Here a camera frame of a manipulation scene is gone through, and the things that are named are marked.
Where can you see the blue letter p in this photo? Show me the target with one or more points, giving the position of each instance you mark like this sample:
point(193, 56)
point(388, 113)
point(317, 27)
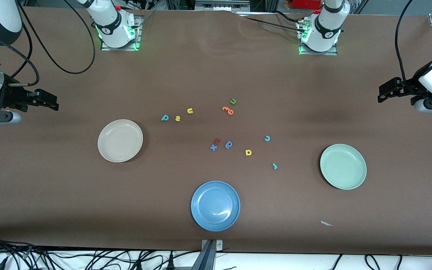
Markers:
point(229, 144)

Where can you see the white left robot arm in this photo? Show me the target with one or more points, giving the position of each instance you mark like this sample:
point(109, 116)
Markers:
point(326, 30)

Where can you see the beige brown plate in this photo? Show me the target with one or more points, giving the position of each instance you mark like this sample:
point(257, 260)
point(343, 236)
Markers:
point(120, 144)

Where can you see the light green plate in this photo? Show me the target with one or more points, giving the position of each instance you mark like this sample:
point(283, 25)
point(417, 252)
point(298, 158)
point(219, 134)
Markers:
point(343, 167)

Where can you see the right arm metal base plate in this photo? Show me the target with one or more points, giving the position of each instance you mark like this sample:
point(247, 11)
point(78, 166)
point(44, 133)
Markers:
point(126, 48)

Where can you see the white paper scrap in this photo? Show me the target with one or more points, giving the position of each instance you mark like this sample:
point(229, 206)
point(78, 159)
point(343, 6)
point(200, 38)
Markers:
point(326, 224)

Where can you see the grey metal frame block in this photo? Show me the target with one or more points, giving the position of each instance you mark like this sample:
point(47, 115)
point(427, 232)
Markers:
point(221, 4)

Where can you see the red box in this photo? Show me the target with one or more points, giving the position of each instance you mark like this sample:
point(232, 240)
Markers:
point(306, 3)

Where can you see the grey metal table bracket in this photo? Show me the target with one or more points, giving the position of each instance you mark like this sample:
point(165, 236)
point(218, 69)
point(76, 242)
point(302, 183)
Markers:
point(210, 249)

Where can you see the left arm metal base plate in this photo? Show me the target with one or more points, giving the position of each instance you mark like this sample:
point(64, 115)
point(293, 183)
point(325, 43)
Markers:
point(321, 53)

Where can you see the blue plate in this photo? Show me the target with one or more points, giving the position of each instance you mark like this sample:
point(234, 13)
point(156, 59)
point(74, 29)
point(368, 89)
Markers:
point(215, 206)

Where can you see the teal letter p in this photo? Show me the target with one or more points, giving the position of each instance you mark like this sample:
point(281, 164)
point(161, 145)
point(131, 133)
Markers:
point(165, 117)

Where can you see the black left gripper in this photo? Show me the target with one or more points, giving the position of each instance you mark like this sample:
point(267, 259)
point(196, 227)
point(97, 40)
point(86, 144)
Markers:
point(410, 87)

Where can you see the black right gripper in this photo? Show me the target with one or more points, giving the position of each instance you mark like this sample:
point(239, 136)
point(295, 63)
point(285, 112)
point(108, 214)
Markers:
point(12, 98)

